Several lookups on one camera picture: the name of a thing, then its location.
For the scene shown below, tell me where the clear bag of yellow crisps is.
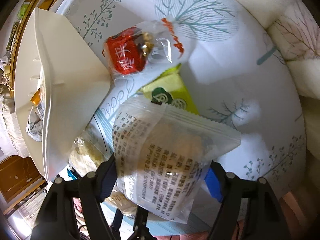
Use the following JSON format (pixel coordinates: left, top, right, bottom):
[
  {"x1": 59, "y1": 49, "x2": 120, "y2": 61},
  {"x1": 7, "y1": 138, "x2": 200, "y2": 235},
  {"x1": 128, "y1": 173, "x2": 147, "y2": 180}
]
[{"x1": 69, "y1": 130, "x2": 140, "y2": 215}]

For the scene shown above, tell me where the green snack packet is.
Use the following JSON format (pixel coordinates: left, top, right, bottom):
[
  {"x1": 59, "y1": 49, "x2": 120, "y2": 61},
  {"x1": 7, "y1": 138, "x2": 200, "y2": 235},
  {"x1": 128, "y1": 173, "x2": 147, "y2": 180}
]
[{"x1": 140, "y1": 64, "x2": 200, "y2": 117}]

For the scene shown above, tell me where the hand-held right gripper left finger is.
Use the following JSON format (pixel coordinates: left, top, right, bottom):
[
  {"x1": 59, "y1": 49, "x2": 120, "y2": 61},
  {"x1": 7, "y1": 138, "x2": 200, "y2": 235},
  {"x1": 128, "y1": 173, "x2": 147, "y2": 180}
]
[{"x1": 30, "y1": 154, "x2": 120, "y2": 240}]

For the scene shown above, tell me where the wooden door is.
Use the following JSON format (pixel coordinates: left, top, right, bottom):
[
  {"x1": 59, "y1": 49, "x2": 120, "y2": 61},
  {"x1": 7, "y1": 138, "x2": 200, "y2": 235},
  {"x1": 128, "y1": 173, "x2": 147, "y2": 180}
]
[{"x1": 0, "y1": 155, "x2": 44, "y2": 203}]

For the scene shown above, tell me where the clear printed snack packet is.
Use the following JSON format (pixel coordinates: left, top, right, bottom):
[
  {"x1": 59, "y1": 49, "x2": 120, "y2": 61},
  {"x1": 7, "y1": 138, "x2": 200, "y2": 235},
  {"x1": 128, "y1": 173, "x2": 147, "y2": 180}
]
[{"x1": 112, "y1": 95, "x2": 242, "y2": 224}]

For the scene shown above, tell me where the small red candy packet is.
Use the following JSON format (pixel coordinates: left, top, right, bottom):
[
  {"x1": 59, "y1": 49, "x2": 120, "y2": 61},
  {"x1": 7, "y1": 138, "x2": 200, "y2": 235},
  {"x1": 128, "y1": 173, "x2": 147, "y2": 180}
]
[{"x1": 102, "y1": 17, "x2": 187, "y2": 80}]

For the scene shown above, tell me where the lace covered furniture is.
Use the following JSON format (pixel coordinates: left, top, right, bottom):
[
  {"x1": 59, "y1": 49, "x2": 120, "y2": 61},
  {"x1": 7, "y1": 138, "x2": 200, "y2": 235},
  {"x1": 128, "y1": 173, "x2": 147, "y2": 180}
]
[{"x1": 0, "y1": 55, "x2": 32, "y2": 160}]

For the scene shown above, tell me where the grey white snack packet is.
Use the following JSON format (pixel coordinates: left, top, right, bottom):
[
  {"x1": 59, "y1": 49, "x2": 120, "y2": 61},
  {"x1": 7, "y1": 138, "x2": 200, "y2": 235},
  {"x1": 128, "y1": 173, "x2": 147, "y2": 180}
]
[{"x1": 26, "y1": 107, "x2": 47, "y2": 143}]

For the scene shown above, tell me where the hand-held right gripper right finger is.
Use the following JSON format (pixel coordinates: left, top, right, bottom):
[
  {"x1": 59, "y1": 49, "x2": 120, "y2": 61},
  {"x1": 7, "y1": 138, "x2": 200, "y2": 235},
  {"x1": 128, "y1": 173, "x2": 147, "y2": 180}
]
[{"x1": 204, "y1": 160, "x2": 292, "y2": 240}]

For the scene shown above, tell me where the dark printed book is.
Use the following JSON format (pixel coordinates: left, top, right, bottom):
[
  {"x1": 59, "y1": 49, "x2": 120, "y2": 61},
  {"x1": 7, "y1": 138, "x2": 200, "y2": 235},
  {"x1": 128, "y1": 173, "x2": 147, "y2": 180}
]
[{"x1": 7, "y1": 21, "x2": 22, "y2": 52}]

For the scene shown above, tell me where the orange white bar packet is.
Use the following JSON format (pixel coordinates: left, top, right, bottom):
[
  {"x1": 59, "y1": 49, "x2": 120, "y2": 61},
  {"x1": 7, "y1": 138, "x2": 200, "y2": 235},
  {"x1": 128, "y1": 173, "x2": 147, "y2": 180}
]
[{"x1": 30, "y1": 90, "x2": 47, "y2": 117}]

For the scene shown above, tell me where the tree print tablecloth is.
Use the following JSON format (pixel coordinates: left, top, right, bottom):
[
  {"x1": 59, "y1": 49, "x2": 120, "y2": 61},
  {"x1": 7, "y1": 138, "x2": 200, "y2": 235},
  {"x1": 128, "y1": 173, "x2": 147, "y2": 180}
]
[{"x1": 55, "y1": 0, "x2": 307, "y2": 237}]

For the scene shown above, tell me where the green packet on desk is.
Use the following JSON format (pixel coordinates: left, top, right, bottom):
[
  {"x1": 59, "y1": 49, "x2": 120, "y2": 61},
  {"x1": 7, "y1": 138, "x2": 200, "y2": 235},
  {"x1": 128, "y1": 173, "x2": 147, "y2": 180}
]
[{"x1": 18, "y1": 1, "x2": 32, "y2": 18}]

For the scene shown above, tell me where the white plastic storage tray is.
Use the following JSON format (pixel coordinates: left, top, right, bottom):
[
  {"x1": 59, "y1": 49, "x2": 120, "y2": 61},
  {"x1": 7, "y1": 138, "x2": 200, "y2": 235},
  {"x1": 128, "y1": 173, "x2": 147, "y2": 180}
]
[{"x1": 14, "y1": 7, "x2": 113, "y2": 182}]

